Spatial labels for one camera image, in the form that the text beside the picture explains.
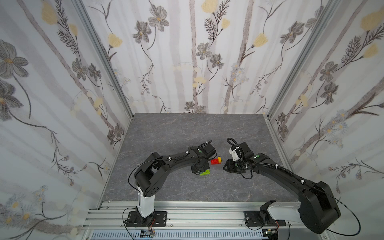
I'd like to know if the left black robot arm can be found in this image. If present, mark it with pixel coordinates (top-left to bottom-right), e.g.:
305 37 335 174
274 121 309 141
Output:
134 142 217 219

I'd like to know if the small circuit board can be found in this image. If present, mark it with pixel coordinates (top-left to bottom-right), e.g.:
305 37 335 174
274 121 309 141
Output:
140 230 156 238

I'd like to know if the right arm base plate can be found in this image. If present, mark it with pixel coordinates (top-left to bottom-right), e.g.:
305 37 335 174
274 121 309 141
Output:
244 211 287 228

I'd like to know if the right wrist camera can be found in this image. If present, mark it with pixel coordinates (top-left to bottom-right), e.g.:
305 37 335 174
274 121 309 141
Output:
229 147 241 162

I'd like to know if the aluminium frame rail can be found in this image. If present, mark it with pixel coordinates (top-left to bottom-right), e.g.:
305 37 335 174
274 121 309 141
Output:
81 201 309 233

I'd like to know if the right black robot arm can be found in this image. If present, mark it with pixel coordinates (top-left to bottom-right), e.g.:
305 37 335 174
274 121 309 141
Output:
223 138 341 234

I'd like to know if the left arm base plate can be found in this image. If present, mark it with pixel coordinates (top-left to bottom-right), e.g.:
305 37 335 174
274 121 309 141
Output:
124 211 168 228

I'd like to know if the black device under rail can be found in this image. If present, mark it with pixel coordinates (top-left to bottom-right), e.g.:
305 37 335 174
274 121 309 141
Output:
263 229 279 240

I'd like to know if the lime green lego brick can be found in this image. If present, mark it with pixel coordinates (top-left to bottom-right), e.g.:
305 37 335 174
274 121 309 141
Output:
200 170 210 176

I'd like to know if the red lego brick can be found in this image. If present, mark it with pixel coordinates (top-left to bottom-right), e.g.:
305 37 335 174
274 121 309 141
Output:
210 159 221 165

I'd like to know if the white slotted cable duct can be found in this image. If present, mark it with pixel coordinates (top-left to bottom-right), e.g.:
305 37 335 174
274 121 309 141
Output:
90 229 268 240

